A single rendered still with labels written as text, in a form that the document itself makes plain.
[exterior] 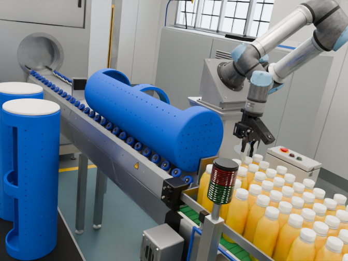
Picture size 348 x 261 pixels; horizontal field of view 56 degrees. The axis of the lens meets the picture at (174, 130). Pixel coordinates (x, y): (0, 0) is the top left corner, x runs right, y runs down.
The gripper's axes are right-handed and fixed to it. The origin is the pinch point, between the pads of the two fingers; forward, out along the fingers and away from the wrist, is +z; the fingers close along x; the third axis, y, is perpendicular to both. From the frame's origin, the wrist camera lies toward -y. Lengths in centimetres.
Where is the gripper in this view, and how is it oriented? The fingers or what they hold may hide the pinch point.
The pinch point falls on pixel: (247, 159)
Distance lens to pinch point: 138.0
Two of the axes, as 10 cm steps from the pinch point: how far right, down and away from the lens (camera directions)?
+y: -6.1, -3.4, 7.2
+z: -1.4, 9.4, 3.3
